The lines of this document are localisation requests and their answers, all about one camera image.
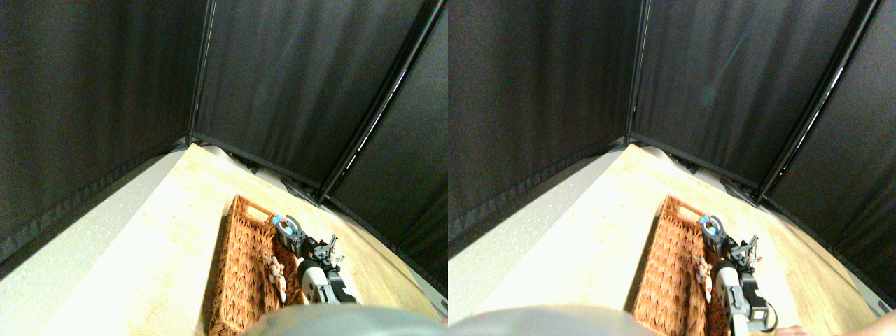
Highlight orange white plush toy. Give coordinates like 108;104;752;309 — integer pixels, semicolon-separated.
692;255;714;304
262;255;288;304

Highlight brown wicker basket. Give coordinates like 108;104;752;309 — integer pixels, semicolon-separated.
631;194;732;336
208;194;310;336

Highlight curtain stand pole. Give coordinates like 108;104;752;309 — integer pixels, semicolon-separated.
755;0;884;204
623;0;652;146
186;0;216;146
315;0;448;204

